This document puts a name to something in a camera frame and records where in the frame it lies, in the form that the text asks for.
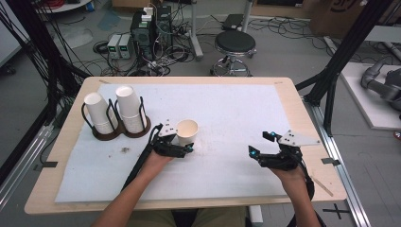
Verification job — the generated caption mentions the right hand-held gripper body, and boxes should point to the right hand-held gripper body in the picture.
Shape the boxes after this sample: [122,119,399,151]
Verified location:
[257,130,321,171]

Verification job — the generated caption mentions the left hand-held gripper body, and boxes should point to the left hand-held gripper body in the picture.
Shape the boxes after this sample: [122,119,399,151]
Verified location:
[149,118,190,159]

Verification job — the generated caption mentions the white paper cup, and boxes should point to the white paper cup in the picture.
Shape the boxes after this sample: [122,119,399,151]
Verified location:
[175,118,200,148]

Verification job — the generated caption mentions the stack of white cups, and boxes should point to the stack of white cups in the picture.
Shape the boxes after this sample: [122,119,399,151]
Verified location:
[83,92,119,135]
[114,85,147,134]

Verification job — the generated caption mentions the brown black wire cup holder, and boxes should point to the brown black wire cup holder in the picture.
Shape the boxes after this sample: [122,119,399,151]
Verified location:
[80,96,152,142]

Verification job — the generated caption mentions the person's right hand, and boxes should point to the person's right hand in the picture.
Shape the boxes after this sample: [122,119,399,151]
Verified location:
[270,164,306,187]

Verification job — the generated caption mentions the person's left hand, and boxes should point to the person's left hand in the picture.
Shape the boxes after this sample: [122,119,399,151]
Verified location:
[145,150,174,178]

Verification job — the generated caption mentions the thin wooden stick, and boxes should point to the thin wooden stick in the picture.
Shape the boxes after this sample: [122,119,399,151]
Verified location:
[310,175,335,198]

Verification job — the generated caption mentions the white table mat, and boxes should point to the white table mat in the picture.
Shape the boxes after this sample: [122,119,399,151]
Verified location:
[54,82,291,203]

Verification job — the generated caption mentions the person's legs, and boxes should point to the person's legs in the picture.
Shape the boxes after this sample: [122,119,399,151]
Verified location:
[126,206,248,227]

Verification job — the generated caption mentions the black tape cross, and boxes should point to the black tape cross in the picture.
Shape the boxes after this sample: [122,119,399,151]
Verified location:
[323,202,351,220]

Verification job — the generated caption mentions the white platform board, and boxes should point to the white platform board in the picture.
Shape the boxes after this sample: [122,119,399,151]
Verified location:
[340,61,401,131]

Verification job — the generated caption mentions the black round stool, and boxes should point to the black round stool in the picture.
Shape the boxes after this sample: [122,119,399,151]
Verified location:
[210,30,257,78]

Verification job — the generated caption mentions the grey desk leg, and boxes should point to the grey desk leg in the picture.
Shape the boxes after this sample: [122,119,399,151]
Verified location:
[188,0,204,61]
[241,0,255,33]

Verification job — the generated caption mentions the grey power supply box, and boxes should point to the grey power supply box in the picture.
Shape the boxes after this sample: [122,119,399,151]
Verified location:
[106,33,122,60]
[118,33,133,60]

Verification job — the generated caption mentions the black computer tower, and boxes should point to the black computer tower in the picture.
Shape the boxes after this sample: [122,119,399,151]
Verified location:
[156,5,173,49]
[130,9,156,61]

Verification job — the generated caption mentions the black flat box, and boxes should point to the black flat box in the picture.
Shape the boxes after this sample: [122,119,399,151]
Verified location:
[221,13,246,31]

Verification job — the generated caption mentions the brown cardboard box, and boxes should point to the brown cardboard box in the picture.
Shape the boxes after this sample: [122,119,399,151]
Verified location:
[309,0,376,40]

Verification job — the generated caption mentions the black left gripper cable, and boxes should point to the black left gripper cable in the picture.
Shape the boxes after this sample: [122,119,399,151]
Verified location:
[121,124,164,192]

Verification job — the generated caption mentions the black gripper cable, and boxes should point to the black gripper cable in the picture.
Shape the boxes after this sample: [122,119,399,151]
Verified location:
[121,124,164,192]
[288,159,327,227]

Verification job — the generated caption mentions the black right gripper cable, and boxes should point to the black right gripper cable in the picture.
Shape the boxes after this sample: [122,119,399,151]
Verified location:
[288,159,327,227]

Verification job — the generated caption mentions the aluminium rail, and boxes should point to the aluminium rail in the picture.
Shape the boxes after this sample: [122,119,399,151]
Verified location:
[0,123,55,210]
[303,96,373,227]

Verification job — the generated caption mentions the tangle of floor cables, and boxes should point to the tangle of floor cables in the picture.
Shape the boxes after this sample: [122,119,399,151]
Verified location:
[92,3,202,78]

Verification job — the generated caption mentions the black metal frame post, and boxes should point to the black metal frame post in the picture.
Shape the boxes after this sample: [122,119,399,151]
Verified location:
[295,0,395,137]

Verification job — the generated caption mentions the black frame with cables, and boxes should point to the black frame with cables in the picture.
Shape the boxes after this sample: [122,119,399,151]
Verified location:
[0,0,84,185]

